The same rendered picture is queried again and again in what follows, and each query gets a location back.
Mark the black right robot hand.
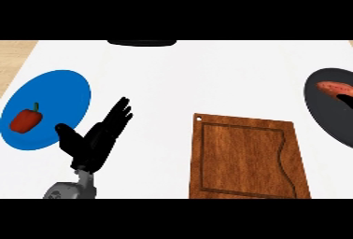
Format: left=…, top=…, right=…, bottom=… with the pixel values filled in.
left=337, top=92, right=353, bottom=110

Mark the brown wooden cutting board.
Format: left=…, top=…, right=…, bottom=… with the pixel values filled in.
left=188, top=112, right=313, bottom=200

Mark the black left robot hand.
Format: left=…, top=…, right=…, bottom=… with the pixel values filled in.
left=53, top=96, right=135, bottom=175

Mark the blue round plate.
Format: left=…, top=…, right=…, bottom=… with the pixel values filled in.
left=0, top=69, right=93, bottom=151

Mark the orange sweet potato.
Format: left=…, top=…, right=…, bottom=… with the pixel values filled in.
left=315, top=80, right=353, bottom=98

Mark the dark grey round pan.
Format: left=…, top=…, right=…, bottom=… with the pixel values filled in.
left=302, top=67, right=353, bottom=149

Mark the red bell pepper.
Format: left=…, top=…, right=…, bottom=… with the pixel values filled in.
left=9, top=102, right=45, bottom=134

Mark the black rounded appliance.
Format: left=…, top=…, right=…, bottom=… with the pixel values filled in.
left=107, top=39, right=178, bottom=48

